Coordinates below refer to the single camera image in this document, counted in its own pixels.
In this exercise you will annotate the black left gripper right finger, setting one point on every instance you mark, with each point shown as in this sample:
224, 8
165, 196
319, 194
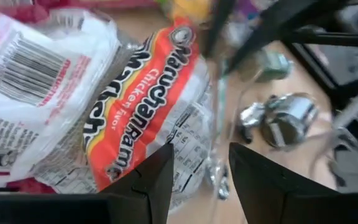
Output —
266, 196

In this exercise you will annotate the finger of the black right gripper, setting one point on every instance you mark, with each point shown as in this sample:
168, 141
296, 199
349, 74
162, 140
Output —
275, 28
217, 28

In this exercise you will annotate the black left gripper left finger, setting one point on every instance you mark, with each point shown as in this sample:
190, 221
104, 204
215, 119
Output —
135, 205

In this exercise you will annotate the green herb spice jar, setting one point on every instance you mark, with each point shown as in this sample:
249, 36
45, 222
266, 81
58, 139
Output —
272, 67

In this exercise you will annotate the orange chicken ramen pack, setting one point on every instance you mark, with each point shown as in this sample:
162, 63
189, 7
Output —
141, 102

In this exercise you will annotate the red ramen noodle pack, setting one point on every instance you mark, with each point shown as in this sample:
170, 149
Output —
26, 77

